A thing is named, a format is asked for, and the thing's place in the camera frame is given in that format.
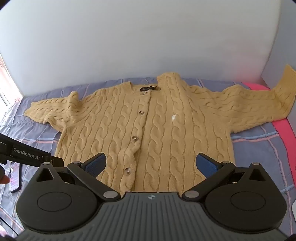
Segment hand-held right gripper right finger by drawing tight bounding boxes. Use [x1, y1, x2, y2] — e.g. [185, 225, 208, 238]
[182, 152, 266, 202]

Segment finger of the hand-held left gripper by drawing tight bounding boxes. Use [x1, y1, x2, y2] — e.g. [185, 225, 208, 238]
[50, 156, 63, 167]

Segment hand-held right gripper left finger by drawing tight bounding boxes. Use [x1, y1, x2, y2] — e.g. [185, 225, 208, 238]
[35, 152, 121, 202]

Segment yellow cable-knit cardigan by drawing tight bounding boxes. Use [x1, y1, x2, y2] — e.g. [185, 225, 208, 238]
[24, 64, 296, 193]

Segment person's left hand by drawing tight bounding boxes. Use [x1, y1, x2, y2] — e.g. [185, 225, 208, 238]
[0, 165, 10, 185]

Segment black smartphone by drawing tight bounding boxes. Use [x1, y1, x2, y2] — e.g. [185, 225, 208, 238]
[10, 162, 23, 193]

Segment plaid blue bed sheet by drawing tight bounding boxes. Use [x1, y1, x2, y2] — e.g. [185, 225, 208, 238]
[0, 77, 296, 235]

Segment pink cloth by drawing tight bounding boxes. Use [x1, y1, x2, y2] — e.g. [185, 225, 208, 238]
[243, 82, 296, 186]

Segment window frame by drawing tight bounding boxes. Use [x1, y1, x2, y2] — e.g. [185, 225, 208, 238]
[0, 54, 23, 110]

